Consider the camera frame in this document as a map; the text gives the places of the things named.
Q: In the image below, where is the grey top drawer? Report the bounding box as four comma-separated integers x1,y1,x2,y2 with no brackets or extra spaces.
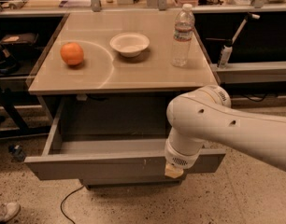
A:
23,100,227,182

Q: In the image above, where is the grey drawer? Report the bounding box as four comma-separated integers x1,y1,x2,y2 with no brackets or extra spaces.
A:
79,179,182,189
23,100,227,182

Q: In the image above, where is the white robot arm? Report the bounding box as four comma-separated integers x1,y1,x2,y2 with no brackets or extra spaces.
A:
164,85,286,173

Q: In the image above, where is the grey bottom drawer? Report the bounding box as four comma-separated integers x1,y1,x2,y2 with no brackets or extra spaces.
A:
79,179,182,189

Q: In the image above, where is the grey drawer cabinet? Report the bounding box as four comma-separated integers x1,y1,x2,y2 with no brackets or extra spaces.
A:
26,10,222,123

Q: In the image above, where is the white tube with black cap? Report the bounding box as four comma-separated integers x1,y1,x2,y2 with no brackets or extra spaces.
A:
217,13,260,68

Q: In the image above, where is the white bowl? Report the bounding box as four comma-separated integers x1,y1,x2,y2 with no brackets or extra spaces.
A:
109,33,150,58

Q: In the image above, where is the clear plastic water bottle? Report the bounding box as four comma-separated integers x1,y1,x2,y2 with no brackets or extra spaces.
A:
171,4,195,67

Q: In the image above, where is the orange fruit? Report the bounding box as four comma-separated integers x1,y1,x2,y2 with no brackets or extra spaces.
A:
60,42,84,65

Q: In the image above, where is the small blue floor object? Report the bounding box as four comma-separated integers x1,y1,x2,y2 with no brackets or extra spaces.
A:
8,145,26,161

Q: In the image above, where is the white shoe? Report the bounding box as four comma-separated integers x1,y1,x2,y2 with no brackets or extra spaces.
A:
0,203,21,223

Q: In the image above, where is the black chair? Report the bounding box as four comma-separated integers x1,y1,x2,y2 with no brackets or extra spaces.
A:
0,45,50,139

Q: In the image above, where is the black floor cable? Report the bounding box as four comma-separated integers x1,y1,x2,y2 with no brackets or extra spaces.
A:
60,184,86,224

